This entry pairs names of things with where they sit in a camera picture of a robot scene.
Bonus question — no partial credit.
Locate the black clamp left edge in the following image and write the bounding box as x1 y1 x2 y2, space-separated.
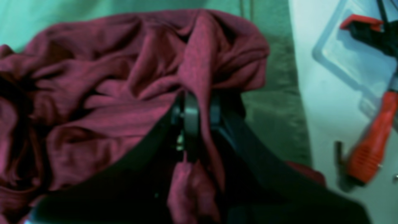
340 14 398 58

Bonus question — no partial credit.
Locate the green table cloth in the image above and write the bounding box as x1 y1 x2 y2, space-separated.
0 0 312 166

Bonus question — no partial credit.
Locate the orange handled tool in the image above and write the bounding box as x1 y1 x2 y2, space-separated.
335 72 397 192

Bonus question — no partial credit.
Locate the red long-sleeve shirt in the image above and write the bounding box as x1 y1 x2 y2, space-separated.
0 9 326 224

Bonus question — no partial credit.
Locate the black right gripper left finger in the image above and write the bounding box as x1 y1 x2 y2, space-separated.
29 92 199 224

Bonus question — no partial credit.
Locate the clear plastic box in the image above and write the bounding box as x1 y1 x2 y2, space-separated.
312 0 396 118

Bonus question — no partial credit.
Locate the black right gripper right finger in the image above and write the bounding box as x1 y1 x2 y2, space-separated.
210 91 370 224

